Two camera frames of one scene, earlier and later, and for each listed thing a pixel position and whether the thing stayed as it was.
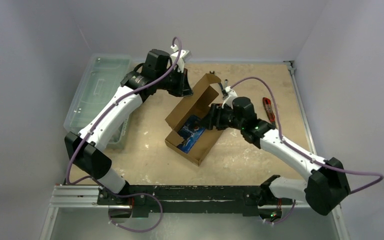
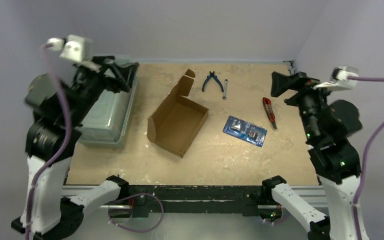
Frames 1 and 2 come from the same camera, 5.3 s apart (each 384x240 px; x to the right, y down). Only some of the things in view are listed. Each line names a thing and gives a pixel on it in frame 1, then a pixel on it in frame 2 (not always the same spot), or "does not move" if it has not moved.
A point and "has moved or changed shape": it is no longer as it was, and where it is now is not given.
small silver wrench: [225, 97] does not move
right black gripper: [215, 115] -> [298, 88]
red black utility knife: [268, 106] does not move
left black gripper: [183, 88] -> [123, 74]
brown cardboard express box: [196, 102] -> [176, 125]
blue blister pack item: [191, 131] has moved or changed shape
